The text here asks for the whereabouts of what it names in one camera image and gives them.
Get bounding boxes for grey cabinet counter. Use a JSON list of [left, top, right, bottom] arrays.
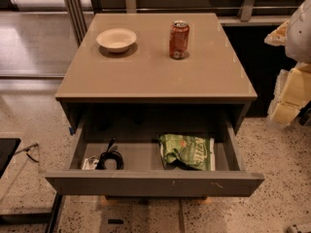
[[55, 14, 257, 129]]

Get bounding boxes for metal railing frame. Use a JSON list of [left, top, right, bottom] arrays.
[[64, 0, 303, 42]]

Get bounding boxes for black coiled cable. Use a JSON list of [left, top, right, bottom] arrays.
[[95, 136, 124, 171]]

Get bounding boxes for orange soda can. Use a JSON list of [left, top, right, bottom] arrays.
[[169, 20, 190, 59]]

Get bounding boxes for black table with metal legs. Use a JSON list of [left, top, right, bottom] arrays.
[[0, 138, 62, 233]]

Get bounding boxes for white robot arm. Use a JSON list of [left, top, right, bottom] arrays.
[[264, 0, 311, 126]]

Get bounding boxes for open grey top drawer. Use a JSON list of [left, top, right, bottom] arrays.
[[46, 116, 264, 198]]

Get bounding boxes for white paper bowl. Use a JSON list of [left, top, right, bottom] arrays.
[[96, 28, 137, 53]]

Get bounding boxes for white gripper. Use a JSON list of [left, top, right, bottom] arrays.
[[264, 20, 311, 124]]

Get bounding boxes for white crumpled wrapper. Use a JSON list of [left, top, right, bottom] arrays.
[[82, 155, 99, 170]]

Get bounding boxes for green jalapeno chip bag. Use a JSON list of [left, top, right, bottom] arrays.
[[158, 134, 216, 171]]

